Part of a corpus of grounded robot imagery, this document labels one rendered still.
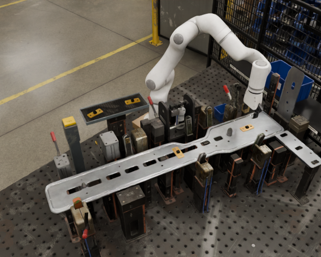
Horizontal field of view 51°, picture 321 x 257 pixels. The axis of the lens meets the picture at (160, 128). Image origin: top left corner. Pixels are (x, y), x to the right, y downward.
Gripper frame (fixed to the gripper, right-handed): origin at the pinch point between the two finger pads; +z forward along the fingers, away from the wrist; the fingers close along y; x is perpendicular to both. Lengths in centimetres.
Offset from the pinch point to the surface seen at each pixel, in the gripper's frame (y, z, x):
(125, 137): -14, 2, -71
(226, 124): -8.2, 12.0, -8.5
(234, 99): -14.7, 0.3, -0.3
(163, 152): -4, 12, -54
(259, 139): 18.0, 3.3, -7.3
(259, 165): 23.3, 18.0, -8.3
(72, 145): -31, 11, -97
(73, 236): 5, 41, -111
